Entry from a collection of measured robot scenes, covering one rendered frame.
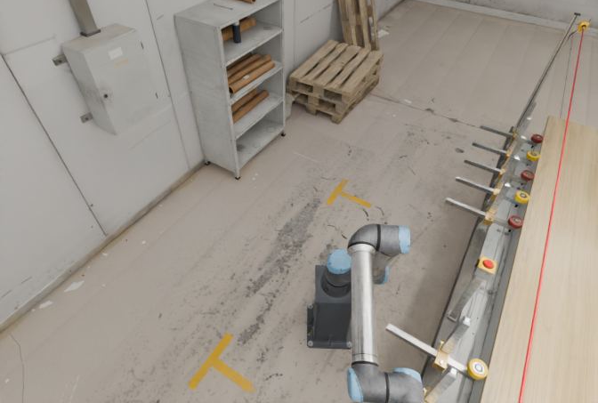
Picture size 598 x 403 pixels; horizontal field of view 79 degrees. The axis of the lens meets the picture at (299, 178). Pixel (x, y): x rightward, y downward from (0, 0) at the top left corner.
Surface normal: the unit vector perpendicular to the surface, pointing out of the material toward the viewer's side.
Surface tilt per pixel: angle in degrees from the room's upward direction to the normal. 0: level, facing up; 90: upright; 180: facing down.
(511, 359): 0
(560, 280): 0
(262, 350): 0
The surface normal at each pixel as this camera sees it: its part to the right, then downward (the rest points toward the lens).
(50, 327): 0.02, -0.72
